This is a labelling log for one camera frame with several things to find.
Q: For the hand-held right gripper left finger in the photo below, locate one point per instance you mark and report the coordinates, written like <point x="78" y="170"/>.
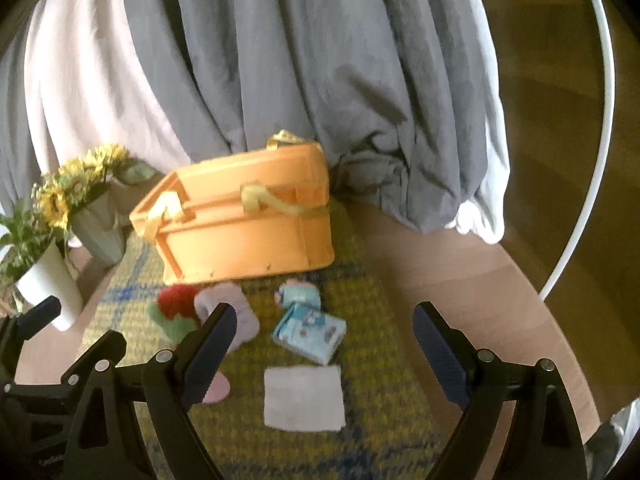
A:
<point x="212" y="352"/>

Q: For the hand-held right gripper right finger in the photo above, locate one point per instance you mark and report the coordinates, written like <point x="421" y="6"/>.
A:
<point x="440" y="355"/>

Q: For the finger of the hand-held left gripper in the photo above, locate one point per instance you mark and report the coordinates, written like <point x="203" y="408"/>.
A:
<point x="35" y="317"/>

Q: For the pink cloth piece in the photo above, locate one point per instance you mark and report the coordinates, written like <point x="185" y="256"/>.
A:
<point x="219" y="389"/>

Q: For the grey fluffy towel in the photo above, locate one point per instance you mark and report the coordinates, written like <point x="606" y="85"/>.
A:
<point x="240" y="310"/>

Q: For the white cloth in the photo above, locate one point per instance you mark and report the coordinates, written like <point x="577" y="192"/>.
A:
<point x="305" y="397"/>

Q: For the pastel sock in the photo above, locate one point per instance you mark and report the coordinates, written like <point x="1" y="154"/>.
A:
<point x="300" y="294"/>

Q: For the orange plastic basket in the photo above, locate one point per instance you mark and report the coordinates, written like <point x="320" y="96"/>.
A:
<point x="240" y="240"/>

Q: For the white plant pot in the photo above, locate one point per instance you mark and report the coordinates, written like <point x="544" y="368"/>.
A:
<point x="50" y="285"/>

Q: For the green potted plant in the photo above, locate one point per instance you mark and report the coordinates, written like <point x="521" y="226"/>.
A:
<point x="25" y="240"/>

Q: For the green yellow woven mat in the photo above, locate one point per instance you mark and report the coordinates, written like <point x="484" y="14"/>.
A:
<point x="370" y="320"/>

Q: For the grey-green vase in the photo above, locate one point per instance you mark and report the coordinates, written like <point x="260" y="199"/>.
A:
<point x="100" y="235"/>

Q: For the artificial sunflower bouquet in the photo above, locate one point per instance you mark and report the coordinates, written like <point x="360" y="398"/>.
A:
<point x="75" y="185"/>

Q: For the shiny grey plastic bag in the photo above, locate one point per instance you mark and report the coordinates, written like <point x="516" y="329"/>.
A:
<point x="617" y="435"/>

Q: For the white curtain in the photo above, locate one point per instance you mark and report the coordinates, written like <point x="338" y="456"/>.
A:
<point x="75" y="85"/>

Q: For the white curved tube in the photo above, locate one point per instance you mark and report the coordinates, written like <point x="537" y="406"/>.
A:
<point x="607" y="110"/>

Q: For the grey curtain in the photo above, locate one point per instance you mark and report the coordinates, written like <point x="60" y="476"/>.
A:
<point x="300" y="60"/>

